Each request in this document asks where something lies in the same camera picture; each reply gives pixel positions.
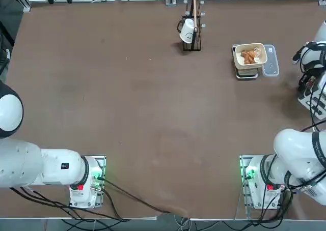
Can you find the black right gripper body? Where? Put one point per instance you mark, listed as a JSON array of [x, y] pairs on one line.
[[309, 78]]

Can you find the white toy garlic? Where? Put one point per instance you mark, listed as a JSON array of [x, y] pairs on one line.
[[258, 59]]

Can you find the smooth brown toy drumstick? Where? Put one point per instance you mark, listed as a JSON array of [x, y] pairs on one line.
[[252, 54]]

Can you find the brown toy chicken drumstick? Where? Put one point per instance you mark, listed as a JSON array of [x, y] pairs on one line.
[[245, 59]]

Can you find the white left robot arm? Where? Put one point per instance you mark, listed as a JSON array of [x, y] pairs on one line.
[[56, 165]]

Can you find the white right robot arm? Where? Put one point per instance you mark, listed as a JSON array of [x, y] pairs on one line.
[[295, 154]]

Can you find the silver digital kitchen scale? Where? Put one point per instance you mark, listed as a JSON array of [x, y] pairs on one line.
[[246, 75]]

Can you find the clear plastic container lid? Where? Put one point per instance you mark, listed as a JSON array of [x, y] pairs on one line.
[[271, 68]]

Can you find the cream rectangular container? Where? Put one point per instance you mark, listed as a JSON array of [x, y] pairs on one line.
[[239, 63]]

